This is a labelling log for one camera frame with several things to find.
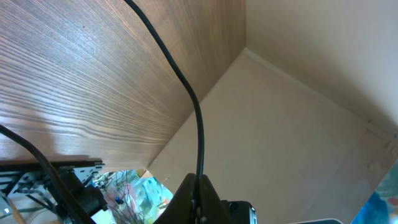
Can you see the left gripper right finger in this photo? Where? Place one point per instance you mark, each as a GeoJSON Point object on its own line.
{"type": "Point", "coordinates": [212, 211]}

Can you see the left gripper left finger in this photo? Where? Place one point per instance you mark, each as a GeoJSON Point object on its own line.
{"type": "Point", "coordinates": [180, 208]}

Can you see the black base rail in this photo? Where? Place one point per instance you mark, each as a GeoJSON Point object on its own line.
{"type": "Point", "coordinates": [32, 181]}

